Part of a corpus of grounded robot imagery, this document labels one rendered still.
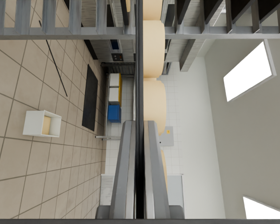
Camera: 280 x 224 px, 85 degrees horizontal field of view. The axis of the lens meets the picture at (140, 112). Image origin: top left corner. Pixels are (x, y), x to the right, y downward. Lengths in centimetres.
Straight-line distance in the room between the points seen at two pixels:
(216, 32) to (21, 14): 68
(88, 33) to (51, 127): 137
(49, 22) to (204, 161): 423
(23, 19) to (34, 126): 103
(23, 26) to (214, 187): 449
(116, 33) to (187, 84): 428
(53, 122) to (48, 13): 131
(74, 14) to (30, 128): 116
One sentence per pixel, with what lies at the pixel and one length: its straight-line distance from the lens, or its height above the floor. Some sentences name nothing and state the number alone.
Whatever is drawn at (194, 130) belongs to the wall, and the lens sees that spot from 443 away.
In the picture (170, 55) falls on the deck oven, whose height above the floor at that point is 162.
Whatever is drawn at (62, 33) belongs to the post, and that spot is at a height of 73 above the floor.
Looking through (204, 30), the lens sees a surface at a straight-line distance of 62.
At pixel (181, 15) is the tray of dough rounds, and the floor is 113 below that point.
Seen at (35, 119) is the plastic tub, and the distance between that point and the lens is 161.
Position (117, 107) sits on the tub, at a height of 45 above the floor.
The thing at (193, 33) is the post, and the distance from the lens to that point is 63.
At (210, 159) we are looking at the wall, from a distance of 451.
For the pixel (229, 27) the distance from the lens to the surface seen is 66.
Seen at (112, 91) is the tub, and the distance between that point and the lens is 386.
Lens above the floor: 100
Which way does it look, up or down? level
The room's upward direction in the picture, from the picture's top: 90 degrees clockwise
